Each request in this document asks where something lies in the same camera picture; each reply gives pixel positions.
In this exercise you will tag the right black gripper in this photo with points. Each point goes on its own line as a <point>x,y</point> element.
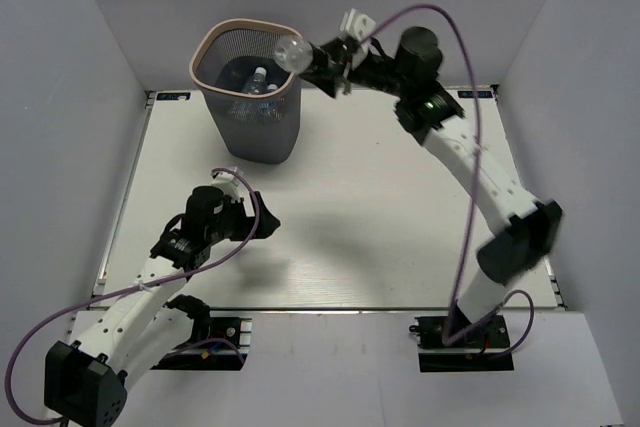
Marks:
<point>328,79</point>

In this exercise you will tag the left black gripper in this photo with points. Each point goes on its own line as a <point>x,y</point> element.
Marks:
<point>269,223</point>

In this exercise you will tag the clear bottle black label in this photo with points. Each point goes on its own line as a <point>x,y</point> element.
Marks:
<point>296,55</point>

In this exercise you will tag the clear bottle red label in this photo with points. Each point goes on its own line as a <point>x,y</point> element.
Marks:
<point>269,112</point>

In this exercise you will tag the white bottle blue orange label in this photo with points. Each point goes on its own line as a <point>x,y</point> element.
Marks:
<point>240,111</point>

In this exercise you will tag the clear bottle white cap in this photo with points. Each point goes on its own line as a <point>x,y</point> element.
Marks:
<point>256,84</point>

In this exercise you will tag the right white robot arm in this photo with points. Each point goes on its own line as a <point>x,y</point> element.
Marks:
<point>523,228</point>

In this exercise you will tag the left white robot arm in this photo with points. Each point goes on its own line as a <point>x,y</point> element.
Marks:
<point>88,380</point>

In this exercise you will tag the grey mesh waste bin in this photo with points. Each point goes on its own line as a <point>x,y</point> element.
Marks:
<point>255,104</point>

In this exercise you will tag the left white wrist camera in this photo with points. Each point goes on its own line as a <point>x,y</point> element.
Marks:
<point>227,182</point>

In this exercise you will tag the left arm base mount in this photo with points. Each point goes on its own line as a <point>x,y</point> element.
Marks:
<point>217,343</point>

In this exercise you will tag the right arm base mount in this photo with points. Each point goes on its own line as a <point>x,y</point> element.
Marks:
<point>477,352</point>

